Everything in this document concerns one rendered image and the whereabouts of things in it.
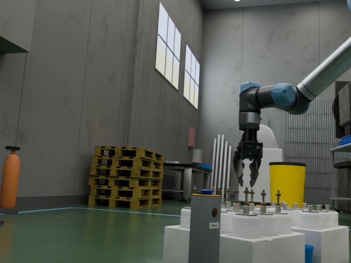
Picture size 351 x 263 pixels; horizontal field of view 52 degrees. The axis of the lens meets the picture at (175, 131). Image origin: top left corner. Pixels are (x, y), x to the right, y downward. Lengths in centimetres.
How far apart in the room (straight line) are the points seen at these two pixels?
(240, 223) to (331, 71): 58
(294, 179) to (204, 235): 316
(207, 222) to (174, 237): 29
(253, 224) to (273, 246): 11
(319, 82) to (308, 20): 1162
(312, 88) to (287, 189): 297
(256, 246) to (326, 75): 60
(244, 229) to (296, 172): 303
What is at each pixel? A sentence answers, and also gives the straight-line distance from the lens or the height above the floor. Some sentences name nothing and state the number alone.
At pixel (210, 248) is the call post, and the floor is 16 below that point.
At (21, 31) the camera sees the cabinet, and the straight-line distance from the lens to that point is 375.
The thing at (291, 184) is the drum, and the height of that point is 40.
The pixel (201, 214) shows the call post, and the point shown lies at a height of 26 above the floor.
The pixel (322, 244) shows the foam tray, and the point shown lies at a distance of 171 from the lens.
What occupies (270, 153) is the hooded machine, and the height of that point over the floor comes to 104.
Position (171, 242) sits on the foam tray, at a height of 13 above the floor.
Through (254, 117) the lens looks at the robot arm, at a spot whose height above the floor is 59.
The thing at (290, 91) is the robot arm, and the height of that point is 66.
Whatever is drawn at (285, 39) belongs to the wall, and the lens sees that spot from 1265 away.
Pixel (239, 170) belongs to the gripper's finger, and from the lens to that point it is 129.
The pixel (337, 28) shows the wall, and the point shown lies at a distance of 1287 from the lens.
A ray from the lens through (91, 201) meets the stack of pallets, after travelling 502.
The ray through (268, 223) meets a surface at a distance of 137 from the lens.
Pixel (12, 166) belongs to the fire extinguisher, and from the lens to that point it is 357.
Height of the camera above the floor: 34
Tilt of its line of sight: 8 degrees up
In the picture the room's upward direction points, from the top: 3 degrees clockwise
